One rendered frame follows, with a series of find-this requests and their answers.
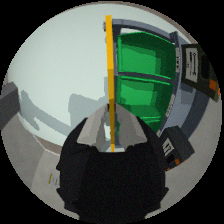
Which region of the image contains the yellow long thin bar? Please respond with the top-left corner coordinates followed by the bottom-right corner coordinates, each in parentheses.
top-left (106, 15), bottom-right (114, 152)

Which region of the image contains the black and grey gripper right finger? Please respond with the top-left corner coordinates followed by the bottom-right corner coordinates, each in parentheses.
top-left (114, 103), bottom-right (169, 170)

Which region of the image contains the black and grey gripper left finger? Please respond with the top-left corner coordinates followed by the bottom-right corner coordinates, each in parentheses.
top-left (56, 103), bottom-right (109, 171)

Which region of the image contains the green open bin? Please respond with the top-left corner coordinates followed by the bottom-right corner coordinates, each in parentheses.
top-left (117, 117), bottom-right (164, 136)
top-left (116, 75), bottom-right (173, 119)
top-left (116, 32), bottom-right (176, 80)

